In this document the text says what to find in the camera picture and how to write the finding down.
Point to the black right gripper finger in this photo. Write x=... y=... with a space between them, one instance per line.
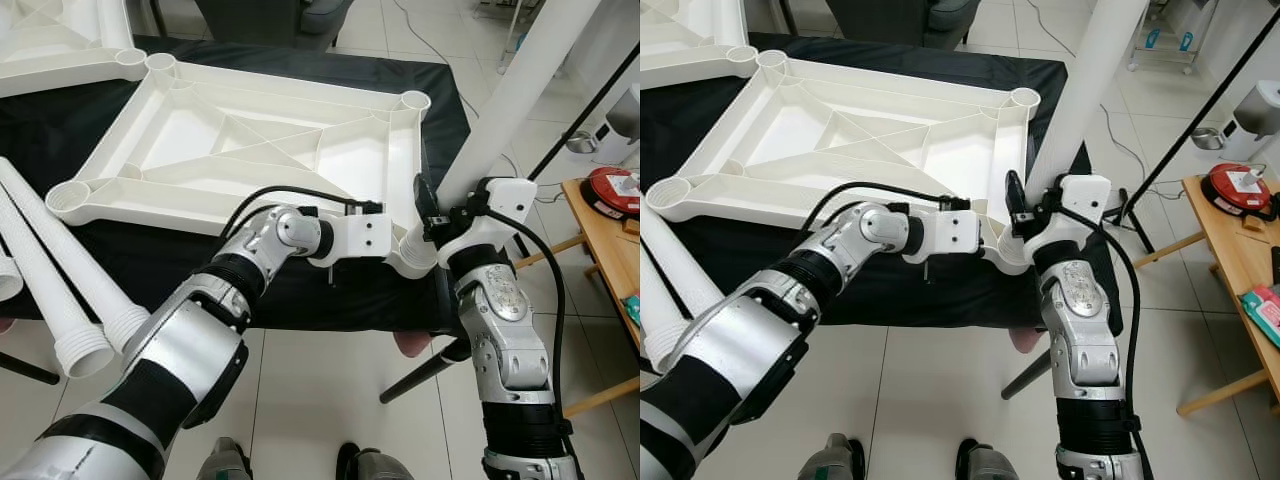
x=424 y=200
x=477 y=197
x=1056 y=195
x=1013 y=198

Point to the white plastic table top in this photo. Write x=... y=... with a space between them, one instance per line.
x=850 y=140
x=680 y=60
x=250 y=140
x=50 y=60

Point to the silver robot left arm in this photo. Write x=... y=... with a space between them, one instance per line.
x=760 y=350
x=180 y=340

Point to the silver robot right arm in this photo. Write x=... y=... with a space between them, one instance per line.
x=1080 y=330
x=500 y=330

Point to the metal bowl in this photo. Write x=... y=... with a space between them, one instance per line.
x=1207 y=140
x=580 y=142

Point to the wooden side table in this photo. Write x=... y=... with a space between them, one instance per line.
x=1230 y=260
x=600 y=260

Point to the black stand pole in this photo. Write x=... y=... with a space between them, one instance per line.
x=590 y=107
x=1210 y=118

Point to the black table leg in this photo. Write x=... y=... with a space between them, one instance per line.
x=420 y=378
x=1022 y=378
x=25 y=367

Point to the white floor appliance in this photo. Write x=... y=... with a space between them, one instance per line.
x=622 y=120
x=1258 y=120

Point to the teal pink wipes pack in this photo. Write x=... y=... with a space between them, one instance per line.
x=1262 y=315
x=632 y=310

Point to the dark grey armchair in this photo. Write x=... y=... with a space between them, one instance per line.
x=890 y=20
x=260 y=20

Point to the grey robot right leg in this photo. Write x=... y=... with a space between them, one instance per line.
x=380 y=465
x=990 y=465

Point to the grey robot leg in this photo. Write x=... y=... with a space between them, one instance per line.
x=222 y=462
x=830 y=460
x=380 y=465
x=990 y=465

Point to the grey robot left leg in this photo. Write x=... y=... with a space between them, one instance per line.
x=830 y=460
x=222 y=462

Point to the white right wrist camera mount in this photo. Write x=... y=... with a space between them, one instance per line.
x=510 y=197
x=1088 y=195

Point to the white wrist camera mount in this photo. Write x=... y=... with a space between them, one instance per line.
x=510 y=197
x=950 y=232
x=362 y=235
x=1088 y=195

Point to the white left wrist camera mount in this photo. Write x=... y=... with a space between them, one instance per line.
x=362 y=235
x=950 y=232

